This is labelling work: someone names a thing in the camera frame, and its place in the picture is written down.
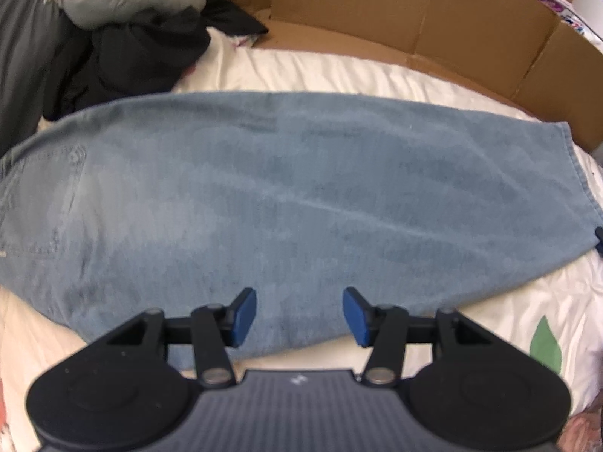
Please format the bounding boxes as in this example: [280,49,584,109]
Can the dark grey pillow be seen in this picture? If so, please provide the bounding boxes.
[1,0,70,153]

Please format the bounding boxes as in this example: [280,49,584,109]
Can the brown cardboard sheet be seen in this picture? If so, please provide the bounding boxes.
[230,0,602,151]

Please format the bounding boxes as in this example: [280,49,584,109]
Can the black garment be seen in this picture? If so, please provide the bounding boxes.
[42,0,268,121]

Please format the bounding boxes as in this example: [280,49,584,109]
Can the light blue denim pants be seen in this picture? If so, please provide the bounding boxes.
[1,92,602,357]

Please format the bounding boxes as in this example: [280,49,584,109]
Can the pink white bottle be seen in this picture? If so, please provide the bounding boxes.
[539,0,588,36]

